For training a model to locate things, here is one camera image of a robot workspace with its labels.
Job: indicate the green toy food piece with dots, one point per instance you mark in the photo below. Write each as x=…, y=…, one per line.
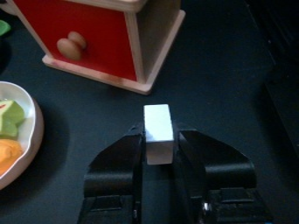
x=11, y=118

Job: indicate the small bright green toy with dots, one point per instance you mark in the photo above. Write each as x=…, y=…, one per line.
x=3, y=27

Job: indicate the white plate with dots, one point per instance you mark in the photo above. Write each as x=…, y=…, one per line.
x=33, y=128

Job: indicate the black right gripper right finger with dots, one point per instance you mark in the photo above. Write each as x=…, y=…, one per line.
x=218, y=175

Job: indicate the orange toy food piece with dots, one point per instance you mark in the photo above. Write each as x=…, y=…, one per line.
x=9, y=154

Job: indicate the white toy sushi piece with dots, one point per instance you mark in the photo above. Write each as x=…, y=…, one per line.
x=160, y=131

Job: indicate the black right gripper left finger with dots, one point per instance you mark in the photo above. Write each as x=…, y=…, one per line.
x=113, y=175

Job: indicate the red wooden drawer box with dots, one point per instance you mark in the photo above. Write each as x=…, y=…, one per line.
x=98, y=38

